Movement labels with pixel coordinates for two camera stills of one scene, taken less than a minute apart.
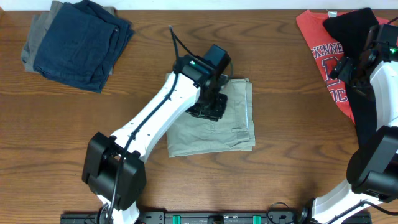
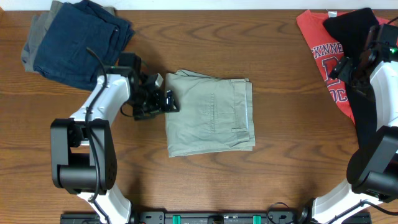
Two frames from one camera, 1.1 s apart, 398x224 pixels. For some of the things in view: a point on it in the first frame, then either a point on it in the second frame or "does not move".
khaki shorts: [234, 131] does not move
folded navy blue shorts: [81, 43] does not move
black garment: [352, 29] does not move
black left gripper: [218, 114] to [158, 106]
